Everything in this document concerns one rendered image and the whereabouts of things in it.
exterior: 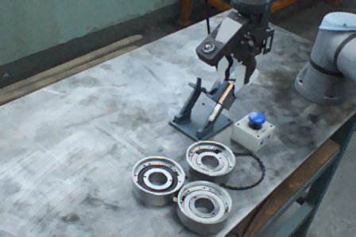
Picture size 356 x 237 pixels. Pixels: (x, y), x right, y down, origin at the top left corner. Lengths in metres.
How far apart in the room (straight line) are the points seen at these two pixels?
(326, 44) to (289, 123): 0.22
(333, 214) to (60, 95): 1.40
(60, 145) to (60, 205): 0.17
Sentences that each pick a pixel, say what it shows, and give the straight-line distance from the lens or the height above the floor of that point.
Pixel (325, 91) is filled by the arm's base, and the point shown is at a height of 0.84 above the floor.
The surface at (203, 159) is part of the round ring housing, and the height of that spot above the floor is 0.82.
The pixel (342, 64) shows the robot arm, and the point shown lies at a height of 0.95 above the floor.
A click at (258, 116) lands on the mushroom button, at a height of 0.87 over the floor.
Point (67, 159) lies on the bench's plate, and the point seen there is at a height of 0.80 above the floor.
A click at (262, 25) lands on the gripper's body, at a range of 0.93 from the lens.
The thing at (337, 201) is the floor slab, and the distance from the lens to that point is 2.23.
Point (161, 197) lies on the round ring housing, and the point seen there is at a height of 0.83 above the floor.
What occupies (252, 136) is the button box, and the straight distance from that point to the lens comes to 1.04.
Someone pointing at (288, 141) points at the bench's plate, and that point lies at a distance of 1.13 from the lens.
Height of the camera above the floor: 1.48
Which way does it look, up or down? 38 degrees down
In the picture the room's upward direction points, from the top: 8 degrees clockwise
